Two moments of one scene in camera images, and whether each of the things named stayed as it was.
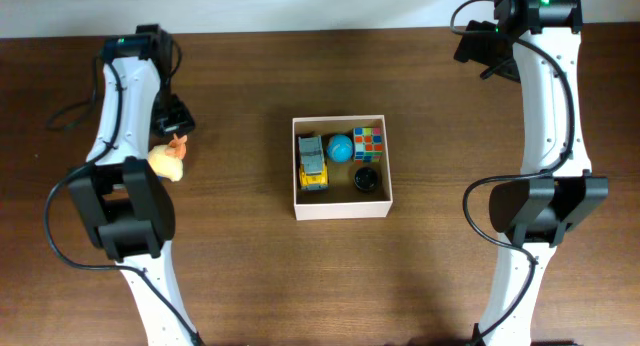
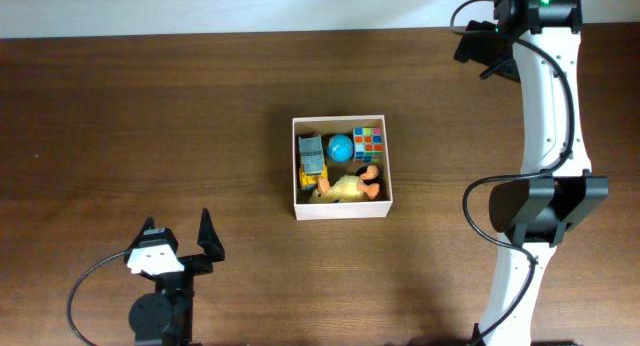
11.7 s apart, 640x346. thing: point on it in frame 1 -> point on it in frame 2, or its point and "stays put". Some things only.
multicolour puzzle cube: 368,144 stays put
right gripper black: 473,44 stays put
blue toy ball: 340,148 stays put
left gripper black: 188,123 -> 209,240
